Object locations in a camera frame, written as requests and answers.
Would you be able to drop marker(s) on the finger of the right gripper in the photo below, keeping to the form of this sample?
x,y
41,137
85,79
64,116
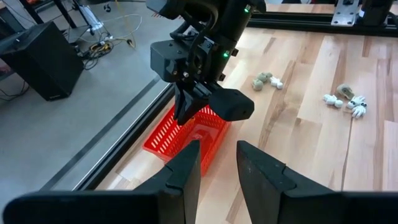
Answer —
x,y
182,105
199,102

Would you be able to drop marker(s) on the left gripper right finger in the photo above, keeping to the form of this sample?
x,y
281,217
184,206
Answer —
x,y
267,193

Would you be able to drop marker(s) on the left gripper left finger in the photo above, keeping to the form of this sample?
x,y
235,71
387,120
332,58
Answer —
x,y
174,193

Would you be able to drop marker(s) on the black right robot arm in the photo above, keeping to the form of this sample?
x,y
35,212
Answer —
x,y
236,28

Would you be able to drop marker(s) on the red plastic basket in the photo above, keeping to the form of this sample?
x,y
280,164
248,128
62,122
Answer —
x,y
161,143

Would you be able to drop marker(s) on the white power strip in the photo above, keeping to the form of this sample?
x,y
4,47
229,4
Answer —
x,y
91,17

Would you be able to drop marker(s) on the black floor cabinet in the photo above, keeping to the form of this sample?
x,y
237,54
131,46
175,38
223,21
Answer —
x,y
43,62

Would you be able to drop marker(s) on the black aluminium table frame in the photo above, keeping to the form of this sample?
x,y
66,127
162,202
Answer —
x,y
295,23

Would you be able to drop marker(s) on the silver mounting bracket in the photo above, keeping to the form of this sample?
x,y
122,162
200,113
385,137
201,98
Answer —
x,y
345,14

